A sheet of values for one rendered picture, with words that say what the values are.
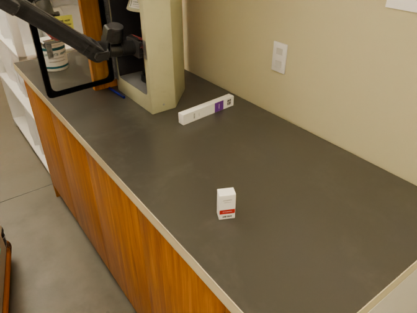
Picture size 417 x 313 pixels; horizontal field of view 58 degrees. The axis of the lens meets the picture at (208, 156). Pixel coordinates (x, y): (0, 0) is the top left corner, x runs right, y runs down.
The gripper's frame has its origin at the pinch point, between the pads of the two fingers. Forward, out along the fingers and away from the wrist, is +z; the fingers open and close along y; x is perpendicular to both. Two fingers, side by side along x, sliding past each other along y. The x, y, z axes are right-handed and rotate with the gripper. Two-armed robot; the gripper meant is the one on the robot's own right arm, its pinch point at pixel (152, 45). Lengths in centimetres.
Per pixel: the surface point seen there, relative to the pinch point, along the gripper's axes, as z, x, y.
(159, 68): -5.4, 4.8, -13.9
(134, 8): -9.1, -15.0, -2.8
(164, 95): -3.2, 16.3, -14.1
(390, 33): 30, -20, -81
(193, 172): -19, 24, -57
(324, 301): -25, 23, -112
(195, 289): -35, 42, -82
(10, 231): -60, 123, 68
